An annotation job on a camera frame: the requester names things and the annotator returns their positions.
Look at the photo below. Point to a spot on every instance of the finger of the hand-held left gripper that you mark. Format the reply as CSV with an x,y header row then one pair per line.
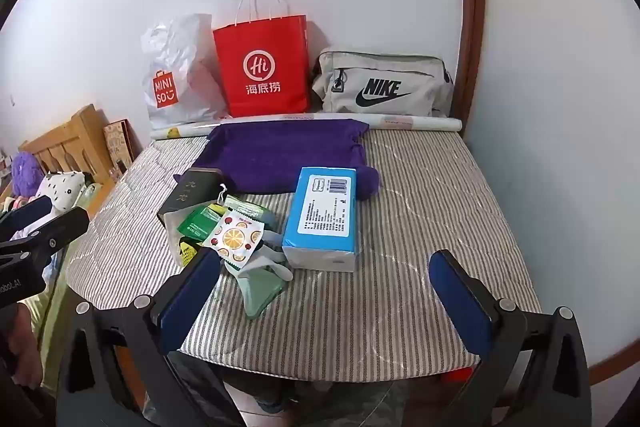
x,y
30,209
57,229

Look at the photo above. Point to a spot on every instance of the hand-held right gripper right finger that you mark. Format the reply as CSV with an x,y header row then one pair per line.
x,y
460,302

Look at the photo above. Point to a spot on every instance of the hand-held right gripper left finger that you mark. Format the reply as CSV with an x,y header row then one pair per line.
x,y
187,302

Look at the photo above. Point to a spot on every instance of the yellow pouch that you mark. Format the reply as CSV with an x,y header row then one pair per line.
x,y
186,252

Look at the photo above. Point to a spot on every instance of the fruit print packet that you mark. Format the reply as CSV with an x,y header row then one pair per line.
x,y
232,237

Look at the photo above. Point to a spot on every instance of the green wipes packet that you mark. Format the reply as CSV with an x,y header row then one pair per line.
x,y
197,222

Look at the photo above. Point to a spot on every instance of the dark green tea box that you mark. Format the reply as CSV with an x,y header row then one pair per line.
x,y
192,194

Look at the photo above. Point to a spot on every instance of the light green tissue pack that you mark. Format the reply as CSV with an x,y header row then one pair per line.
x,y
245,207

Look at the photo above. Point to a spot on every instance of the blue tissue box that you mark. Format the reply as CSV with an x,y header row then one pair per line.
x,y
320,217

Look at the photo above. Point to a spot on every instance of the person's left hand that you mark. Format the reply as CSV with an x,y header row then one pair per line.
x,y
27,337

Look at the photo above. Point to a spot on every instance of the white dotted pillow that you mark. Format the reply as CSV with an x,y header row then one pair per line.
x,y
60,189

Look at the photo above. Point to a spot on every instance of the purple plush toy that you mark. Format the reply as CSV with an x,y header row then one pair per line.
x,y
27,172

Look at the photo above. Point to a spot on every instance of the green bed sheet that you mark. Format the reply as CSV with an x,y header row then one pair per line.
x,y
52,312

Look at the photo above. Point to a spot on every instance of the light green pillow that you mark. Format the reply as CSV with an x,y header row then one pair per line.
x,y
92,194

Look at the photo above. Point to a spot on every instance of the wooden headboard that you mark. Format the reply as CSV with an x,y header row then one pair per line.
x,y
75,137

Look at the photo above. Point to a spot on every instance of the striped mattress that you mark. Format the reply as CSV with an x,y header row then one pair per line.
x,y
400,217

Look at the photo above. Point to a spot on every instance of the brown patterned box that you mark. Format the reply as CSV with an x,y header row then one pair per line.
x,y
117,142

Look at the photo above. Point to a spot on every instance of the purple fuzzy towel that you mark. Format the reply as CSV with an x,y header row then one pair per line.
x,y
280,147

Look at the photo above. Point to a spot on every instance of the white paper roll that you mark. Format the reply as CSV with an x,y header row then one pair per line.
x,y
425,123

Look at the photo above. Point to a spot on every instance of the white plastic shopping bag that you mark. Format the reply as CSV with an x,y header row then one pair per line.
x,y
175,57

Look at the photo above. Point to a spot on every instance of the grey sling bag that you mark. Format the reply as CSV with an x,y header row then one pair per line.
x,y
380,82

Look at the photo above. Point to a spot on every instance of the red paper bag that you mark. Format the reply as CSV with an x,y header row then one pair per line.
x,y
260,72

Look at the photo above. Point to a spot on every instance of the wooden door frame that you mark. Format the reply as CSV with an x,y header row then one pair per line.
x,y
472,7

